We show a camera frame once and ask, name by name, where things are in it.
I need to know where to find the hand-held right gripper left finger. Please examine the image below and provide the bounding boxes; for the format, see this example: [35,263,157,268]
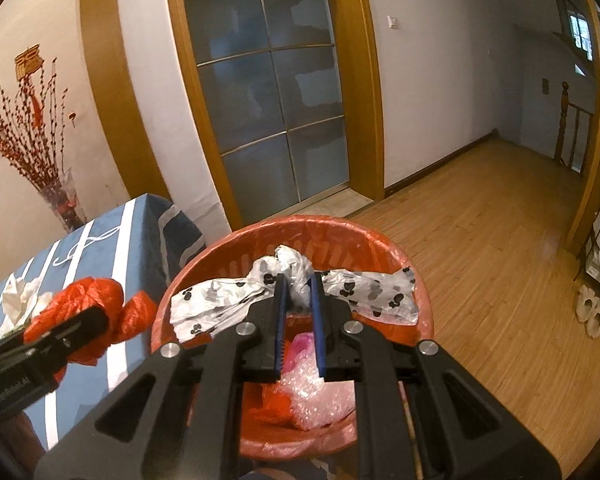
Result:
[34,274,291,480]

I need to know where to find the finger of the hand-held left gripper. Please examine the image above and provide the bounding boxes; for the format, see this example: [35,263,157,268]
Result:
[24,306,109,361]

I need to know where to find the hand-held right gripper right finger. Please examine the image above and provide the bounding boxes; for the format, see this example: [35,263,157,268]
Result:
[307,272,563,480]

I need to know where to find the magenta plastic bag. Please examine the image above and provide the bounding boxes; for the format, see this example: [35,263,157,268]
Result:
[285,332,315,376]

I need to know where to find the orange plastic bag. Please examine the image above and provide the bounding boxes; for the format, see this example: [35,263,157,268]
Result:
[24,277,158,366]

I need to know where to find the white paw-print plastic bag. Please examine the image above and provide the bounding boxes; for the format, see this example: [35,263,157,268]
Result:
[169,244,421,338]

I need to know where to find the large bubble wrap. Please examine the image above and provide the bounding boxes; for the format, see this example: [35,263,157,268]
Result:
[280,355,357,431]

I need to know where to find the orange plastic waste basket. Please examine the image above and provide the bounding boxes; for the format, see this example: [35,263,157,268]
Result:
[151,215,435,463]

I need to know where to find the blue white striped tablecloth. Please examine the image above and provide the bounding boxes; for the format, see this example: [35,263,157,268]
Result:
[0,194,206,453]

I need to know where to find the clear glass vase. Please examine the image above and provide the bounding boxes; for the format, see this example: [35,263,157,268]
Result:
[37,167,88,233]

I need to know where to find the red berry branches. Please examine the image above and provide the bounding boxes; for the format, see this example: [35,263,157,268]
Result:
[0,57,73,196]

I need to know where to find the frosted glass sliding door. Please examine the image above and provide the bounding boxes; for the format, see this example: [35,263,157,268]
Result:
[180,0,351,206]

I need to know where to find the red hanging knot ornament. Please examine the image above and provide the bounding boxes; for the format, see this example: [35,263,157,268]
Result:
[14,46,46,126]

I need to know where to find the wooden stair railing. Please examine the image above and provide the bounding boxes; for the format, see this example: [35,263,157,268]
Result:
[554,81,596,171]

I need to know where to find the window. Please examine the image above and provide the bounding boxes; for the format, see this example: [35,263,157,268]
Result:
[550,0,600,76]

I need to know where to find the wooden door frame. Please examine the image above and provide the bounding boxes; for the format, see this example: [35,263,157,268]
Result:
[80,0,386,233]

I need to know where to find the black wire rack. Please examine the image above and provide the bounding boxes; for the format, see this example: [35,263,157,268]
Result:
[575,160,600,286]

